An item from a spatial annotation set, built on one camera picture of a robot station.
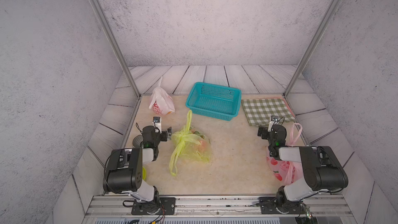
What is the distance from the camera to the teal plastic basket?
3.51 ft

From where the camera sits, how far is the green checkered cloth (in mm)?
1066

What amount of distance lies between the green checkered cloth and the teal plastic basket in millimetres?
72
